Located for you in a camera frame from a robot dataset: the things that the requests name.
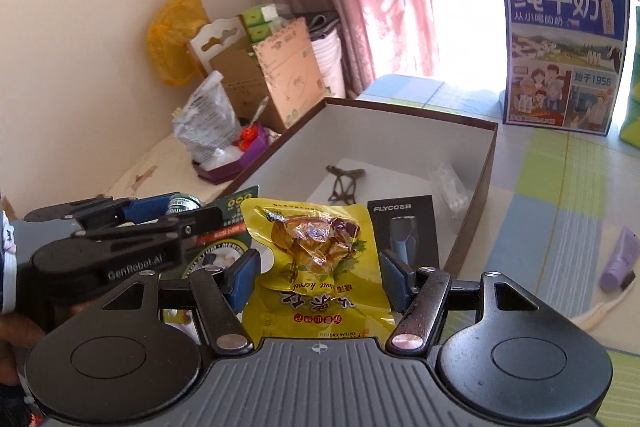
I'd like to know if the yellow snack packet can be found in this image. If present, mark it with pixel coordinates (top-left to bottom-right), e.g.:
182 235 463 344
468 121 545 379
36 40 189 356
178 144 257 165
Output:
240 198 399 342

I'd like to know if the orange red small item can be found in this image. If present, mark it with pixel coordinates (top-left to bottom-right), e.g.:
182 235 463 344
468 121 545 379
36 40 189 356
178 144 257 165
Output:
237 126 262 154

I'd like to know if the green white tissue box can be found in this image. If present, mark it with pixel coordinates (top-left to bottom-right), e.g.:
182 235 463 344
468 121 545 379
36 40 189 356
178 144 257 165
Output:
242 4 292 44

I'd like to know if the white bucket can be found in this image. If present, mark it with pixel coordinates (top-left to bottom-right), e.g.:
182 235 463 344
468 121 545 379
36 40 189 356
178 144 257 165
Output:
310 29 347 100

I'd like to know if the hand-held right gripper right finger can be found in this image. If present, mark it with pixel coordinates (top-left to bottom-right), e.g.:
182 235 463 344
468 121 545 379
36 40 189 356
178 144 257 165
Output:
378 248 557 354

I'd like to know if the plaid cloth covered desktop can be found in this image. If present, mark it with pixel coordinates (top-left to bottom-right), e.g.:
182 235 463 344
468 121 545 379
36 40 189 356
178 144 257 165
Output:
356 74 640 427

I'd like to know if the black shaver box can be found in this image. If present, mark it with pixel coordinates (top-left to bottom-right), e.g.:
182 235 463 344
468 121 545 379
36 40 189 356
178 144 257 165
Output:
366 194 441 271

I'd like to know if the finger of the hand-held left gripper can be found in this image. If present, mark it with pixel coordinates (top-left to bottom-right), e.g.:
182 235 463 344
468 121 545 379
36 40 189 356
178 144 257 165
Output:
22 194 177 225
72 205 225 249

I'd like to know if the purple tray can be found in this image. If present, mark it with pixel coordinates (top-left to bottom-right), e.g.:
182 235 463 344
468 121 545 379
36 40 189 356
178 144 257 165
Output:
192 127 272 186

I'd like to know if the cardboard box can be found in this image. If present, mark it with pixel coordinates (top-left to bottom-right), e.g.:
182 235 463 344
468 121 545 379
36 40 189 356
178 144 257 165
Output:
187 17 326 134

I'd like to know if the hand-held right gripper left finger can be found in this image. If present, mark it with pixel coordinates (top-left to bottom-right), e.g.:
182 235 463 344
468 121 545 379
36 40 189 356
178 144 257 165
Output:
97 248 262 355

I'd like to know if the brown storage box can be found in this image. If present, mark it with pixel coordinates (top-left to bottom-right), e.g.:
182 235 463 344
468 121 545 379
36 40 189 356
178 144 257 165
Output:
197 97 501 279

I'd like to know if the blue printed milk carton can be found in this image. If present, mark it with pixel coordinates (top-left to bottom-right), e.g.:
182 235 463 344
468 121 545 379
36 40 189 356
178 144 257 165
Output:
499 0 632 138

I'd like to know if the yellow plastic bag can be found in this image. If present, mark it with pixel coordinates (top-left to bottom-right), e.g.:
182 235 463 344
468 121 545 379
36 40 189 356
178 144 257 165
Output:
145 0 212 88

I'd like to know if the dark bag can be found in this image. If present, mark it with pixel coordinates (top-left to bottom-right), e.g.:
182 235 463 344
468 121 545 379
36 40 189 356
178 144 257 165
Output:
292 10 342 44

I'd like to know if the green card blister pack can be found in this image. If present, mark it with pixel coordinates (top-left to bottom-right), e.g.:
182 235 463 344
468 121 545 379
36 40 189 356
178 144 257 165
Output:
162 185 275 282

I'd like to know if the white tapered stick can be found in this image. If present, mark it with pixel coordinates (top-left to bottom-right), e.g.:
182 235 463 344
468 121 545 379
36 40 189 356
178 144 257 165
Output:
570 289 629 329

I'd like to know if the clear plastic bag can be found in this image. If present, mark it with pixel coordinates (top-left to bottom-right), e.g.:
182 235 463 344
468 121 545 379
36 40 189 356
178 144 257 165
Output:
172 71 242 164

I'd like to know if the clear plastic packet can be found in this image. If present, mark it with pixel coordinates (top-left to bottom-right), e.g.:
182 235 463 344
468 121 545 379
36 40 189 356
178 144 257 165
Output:
427 164 472 219

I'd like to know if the purple tube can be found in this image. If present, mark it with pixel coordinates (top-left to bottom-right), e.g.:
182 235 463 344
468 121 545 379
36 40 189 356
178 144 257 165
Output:
599 227 640 293

